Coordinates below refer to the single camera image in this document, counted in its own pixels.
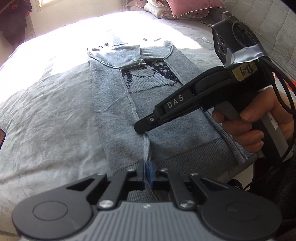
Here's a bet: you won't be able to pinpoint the person right hand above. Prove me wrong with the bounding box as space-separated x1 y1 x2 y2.
212 87 293 153

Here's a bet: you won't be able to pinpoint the folded white pink quilt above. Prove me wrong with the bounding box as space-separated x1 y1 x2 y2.
126 1 210 20

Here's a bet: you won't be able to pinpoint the grey quilted headboard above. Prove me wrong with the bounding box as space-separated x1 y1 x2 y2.
224 0 295 80

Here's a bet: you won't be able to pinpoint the dark clothes hanging on wall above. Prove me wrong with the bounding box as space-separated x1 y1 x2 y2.
1 0 33 47

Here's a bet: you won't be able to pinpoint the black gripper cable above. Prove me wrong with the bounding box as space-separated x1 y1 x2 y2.
259 55 296 163

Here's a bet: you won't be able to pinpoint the smartphone with pink screen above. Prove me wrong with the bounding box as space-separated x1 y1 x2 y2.
0 129 6 149

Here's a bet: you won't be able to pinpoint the grey knitted cat sweater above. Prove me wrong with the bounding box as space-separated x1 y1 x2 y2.
88 40 249 182

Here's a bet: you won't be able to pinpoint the grey bed sheet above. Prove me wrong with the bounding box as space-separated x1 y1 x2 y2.
1 11 221 237

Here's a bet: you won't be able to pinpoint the pink velvet pillow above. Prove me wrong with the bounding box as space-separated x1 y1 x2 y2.
167 0 225 18

